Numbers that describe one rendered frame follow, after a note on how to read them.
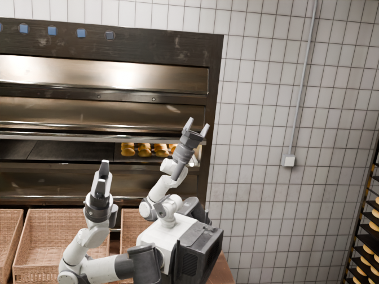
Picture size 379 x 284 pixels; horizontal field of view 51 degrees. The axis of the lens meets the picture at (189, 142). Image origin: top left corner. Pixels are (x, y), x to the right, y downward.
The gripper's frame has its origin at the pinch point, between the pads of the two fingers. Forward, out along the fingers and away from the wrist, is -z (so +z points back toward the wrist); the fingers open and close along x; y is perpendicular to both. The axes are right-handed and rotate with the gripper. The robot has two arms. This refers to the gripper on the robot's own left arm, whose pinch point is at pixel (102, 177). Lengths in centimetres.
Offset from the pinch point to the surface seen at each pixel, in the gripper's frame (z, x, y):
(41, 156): 114, 115, -49
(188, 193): 118, 105, 57
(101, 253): 152, 70, 2
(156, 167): 103, 111, 30
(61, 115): 77, 118, -38
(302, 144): 74, 130, 132
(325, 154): 79, 129, 153
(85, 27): 24, 141, -30
